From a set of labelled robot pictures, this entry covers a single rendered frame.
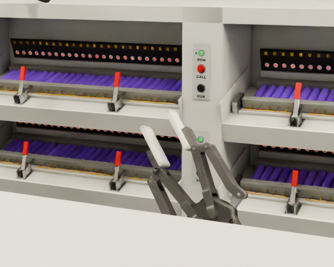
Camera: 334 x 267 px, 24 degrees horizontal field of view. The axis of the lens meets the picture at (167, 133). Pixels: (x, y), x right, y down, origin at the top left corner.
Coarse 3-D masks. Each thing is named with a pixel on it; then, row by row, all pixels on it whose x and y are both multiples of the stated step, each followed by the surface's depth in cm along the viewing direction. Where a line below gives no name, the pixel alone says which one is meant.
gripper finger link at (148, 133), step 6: (144, 126) 117; (144, 132) 117; (150, 132) 118; (150, 138) 116; (156, 138) 119; (150, 144) 116; (156, 144) 117; (156, 150) 116; (162, 150) 118; (156, 156) 115; (162, 156) 116; (162, 162) 115; (168, 162) 117
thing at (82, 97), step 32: (0, 64) 209; (64, 64) 203; (96, 64) 198; (128, 64) 194; (160, 64) 191; (0, 96) 197; (32, 96) 194; (64, 96) 192; (96, 96) 189; (128, 96) 185; (160, 96) 181; (96, 128) 183; (128, 128) 179; (160, 128) 176
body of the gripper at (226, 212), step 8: (200, 200) 112; (216, 200) 111; (224, 200) 112; (200, 208) 112; (216, 208) 111; (224, 208) 111; (232, 208) 110; (200, 216) 112; (224, 216) 110; (232, 216) 110; (240, 224) 111
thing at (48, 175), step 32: (0, 128) 211; (32, 128) 210; (64, 128) 206; (0, 160) 205; (32, 160) 198; (64, 160) 196; (96, 160) 194; (128, 160) 192; (32, 192) 194; (64, 192) 190; (96, 192) 185; (128, 192) 183
